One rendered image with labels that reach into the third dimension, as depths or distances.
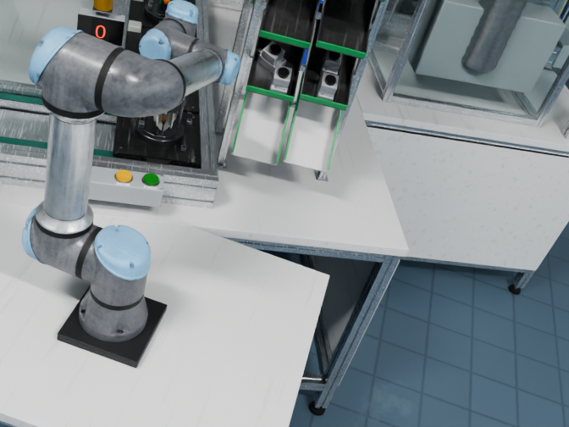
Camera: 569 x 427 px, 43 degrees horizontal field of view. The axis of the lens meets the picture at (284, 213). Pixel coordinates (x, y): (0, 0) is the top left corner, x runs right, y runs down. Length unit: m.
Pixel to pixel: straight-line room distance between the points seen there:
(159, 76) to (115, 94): 0.08
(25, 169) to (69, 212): 0.51
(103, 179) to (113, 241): 0.42
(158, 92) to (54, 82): 0.18
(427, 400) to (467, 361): 0.32
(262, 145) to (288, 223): 0.23
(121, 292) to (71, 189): 0.24
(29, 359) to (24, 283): 0.22
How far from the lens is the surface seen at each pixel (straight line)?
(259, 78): 1.96
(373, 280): 2.21
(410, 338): 3.13
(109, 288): 1.53
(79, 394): 1.57
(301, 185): 2.20
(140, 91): 1.26
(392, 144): 2.80
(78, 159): 1.41
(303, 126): 2.08
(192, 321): 1.72
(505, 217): 3.22
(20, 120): 2.16
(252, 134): 2.04
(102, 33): 2.04
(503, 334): 3.39
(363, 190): 2.28
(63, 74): 1.29
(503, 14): 2.75
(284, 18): 1.91
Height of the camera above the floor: 2.15
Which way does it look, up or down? 38 degrees down
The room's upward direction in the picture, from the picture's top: 18 degrees clockwise
